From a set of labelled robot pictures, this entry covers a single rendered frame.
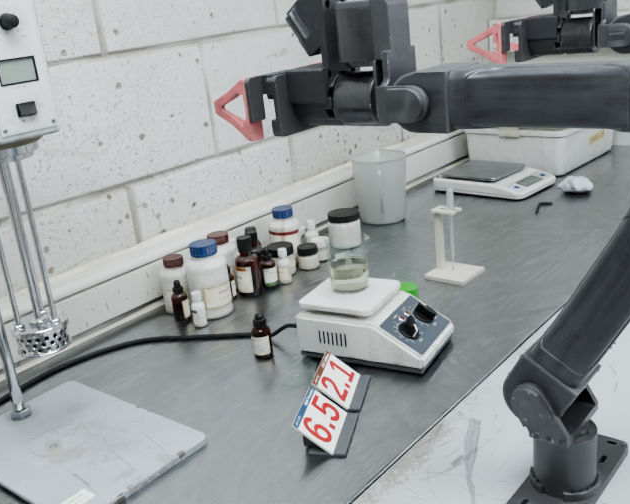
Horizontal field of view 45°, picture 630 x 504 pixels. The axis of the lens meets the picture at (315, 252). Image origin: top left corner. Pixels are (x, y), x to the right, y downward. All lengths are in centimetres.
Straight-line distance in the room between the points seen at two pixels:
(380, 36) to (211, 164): 82
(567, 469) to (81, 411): 63
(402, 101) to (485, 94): 8
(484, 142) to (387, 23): 140
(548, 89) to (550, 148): 136
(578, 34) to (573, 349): 68
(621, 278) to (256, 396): 55
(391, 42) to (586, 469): 46
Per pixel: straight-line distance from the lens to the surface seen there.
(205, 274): 130
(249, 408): 104
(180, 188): 149
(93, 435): 104
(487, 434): 95
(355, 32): 78
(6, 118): 85
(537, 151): 207
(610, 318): 73
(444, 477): 88
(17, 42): 86
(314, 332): 112
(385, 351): 108
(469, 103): 72
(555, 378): 77
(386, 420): 98
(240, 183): 160
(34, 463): 102
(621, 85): 66
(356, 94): 78
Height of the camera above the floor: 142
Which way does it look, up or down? 19 degrees down
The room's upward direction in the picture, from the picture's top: 6 degrees counter-clockwise
